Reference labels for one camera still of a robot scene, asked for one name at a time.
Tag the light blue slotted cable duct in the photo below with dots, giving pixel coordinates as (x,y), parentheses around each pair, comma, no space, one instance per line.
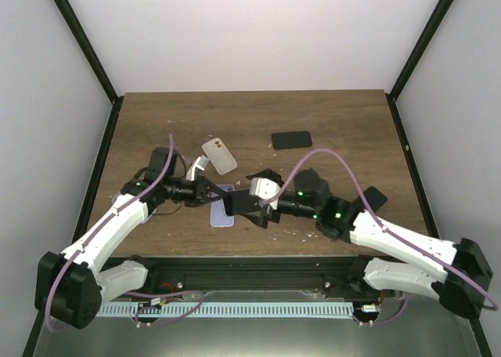
(315,310)

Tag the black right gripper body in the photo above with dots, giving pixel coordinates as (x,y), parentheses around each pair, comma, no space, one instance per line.
(267,214)

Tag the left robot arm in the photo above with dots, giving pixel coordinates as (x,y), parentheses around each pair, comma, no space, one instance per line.
(72,285)

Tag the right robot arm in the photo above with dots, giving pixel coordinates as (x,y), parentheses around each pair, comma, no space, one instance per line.
(455,274)

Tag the black frame post left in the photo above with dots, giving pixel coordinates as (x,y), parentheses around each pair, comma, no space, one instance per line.
(70,17)

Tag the black phone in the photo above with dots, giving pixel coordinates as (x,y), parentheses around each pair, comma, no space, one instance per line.
(291,140)
(374,197)

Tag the black frame post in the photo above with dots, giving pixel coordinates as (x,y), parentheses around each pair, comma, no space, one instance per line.
(430,29)
(70,17)

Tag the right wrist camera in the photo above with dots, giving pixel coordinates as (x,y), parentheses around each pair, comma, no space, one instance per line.
(263,188)

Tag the white-edged black smartphone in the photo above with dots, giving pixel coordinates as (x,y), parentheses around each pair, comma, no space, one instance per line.
(240,202)

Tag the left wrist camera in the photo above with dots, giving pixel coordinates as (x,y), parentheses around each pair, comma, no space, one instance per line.
(200,164)

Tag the beige phone case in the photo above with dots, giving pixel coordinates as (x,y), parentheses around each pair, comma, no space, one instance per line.
(219,155)

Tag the black frame post right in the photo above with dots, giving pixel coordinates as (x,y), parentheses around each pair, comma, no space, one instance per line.
(430,29)

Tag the lavender phone case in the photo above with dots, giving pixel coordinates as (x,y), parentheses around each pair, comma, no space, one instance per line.
(218,216)

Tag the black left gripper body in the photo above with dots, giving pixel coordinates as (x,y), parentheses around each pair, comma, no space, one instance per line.
(192,197)

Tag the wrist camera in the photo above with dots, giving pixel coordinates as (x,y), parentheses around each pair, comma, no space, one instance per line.
(200,164)
(263,188)

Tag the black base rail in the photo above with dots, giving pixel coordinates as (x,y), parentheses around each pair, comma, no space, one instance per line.
(334,276)

